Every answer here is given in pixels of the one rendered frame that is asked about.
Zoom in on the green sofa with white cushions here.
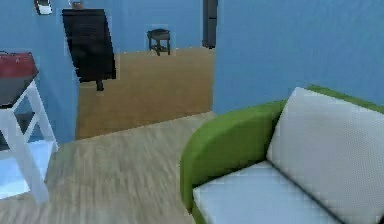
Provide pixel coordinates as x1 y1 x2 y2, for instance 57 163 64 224
179 84 384 224

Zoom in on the small dark stool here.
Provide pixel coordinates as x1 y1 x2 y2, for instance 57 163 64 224
146 28 172 57

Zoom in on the dark tall cupboard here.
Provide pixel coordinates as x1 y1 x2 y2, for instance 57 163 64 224
201 0 219 50

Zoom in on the black cabinet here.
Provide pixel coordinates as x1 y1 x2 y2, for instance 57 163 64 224
61 8 118 92

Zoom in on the white table with red top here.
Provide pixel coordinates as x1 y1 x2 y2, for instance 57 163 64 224
0 50 60 205

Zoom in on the white framed wall picture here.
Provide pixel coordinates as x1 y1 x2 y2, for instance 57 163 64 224
33 0 54 16

